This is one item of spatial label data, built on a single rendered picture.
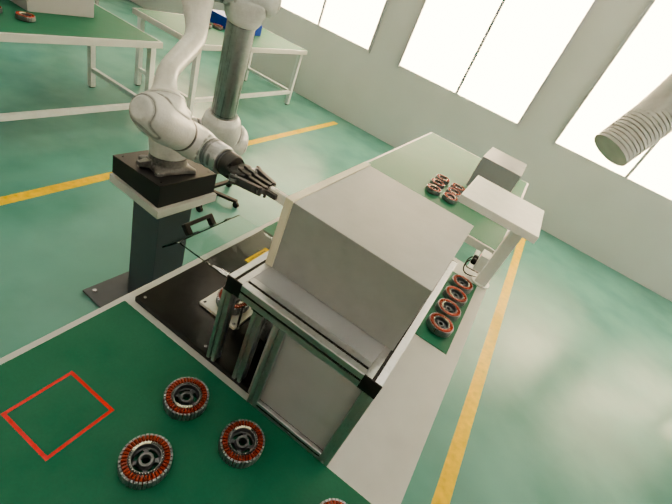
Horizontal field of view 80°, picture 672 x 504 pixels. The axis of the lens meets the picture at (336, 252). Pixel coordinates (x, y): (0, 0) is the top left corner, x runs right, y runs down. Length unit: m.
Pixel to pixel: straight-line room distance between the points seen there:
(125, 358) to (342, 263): 0.67
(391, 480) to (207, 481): 0.49
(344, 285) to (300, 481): 0.51
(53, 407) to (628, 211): 5.62
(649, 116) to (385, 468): 1.55
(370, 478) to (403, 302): 0.54
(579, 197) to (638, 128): 3.86
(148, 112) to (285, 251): 0.47
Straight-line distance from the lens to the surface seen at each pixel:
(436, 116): 5.78
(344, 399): 1.00
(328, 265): 0.94
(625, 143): 1.90
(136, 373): 1.24
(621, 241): 5.95
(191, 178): 1.85
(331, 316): 0.98
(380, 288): 0.90
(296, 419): 1.15
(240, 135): 1.84
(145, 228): 2.05
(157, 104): 1.12
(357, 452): 1.25
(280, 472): 1.15
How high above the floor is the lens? 1.77
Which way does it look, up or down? 34 degrees down
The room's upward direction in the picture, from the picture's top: 24 degrees clockwise
